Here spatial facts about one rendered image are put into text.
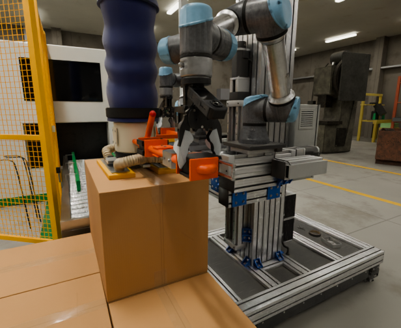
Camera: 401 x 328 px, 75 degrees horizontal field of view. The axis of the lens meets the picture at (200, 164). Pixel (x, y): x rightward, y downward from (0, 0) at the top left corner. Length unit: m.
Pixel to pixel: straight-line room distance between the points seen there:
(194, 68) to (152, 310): 0.78
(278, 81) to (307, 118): 0.61
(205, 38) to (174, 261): 0.79
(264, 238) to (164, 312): 0.96
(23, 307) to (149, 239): 0.47
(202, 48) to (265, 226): 1.32
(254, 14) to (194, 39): 0.47
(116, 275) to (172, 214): 0.28
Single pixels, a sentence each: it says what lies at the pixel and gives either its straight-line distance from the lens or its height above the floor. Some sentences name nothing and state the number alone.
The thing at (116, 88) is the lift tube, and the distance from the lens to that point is 1.11.
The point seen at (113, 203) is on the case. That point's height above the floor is 0.90.
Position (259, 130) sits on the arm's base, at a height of 1.10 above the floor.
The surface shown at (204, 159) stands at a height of 1.09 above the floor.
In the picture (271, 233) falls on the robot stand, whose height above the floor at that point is 0.42.
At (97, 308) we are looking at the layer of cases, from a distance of 1.07.
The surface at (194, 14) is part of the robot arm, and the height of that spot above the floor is 1.40.
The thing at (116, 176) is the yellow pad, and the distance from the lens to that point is 1.02.
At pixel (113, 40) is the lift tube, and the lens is 1.13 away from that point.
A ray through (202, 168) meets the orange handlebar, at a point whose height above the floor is 1.08.
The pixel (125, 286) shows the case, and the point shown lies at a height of 0.59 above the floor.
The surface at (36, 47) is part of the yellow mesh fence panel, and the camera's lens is 2.31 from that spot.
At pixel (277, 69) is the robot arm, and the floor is 1.36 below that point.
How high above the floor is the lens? 1.21
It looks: 12 degrees down
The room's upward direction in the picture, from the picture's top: straight up
